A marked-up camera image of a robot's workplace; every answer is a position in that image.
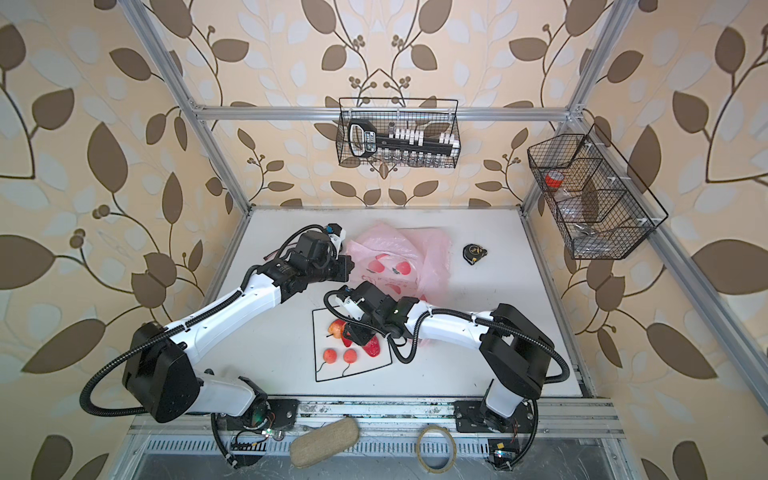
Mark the red fake strawberry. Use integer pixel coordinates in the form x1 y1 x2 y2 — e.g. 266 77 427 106
362 335 381 358

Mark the red yellow fake apple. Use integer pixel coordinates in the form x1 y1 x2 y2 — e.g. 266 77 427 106
328 319 346 339

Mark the small red fake cherry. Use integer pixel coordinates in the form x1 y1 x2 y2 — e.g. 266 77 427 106
341 348 358 377

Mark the pink plastic fruit-print bag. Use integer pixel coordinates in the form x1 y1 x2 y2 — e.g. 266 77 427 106
344 223 452 303

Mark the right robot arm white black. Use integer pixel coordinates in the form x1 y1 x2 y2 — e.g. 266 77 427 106
323 281 571 471

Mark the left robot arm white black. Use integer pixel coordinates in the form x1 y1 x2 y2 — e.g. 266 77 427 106
79 223 354 437

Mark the white mat with black border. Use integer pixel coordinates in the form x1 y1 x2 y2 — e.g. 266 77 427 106
312 309 393 383

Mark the black tape measure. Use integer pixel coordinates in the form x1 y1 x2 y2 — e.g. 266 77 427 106
462 244 488 265

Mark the black tool set in basket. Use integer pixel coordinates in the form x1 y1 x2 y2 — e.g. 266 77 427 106
346 120 461 159

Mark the beige sponge block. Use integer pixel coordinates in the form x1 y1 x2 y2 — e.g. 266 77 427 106
290 417 360 469

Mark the clear tape roll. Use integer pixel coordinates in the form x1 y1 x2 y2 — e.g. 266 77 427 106
415 425 458 474

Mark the red-capped item in basket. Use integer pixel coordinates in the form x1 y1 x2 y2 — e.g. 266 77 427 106
544 170 565 192

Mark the back black wire basket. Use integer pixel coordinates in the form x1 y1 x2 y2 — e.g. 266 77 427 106
335 96 462 169

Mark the black wire basket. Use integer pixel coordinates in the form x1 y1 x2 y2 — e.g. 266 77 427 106
527 125 668 260
335 96 462 169

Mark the right black wire basket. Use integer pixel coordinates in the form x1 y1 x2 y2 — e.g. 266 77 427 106
527 125 668 260

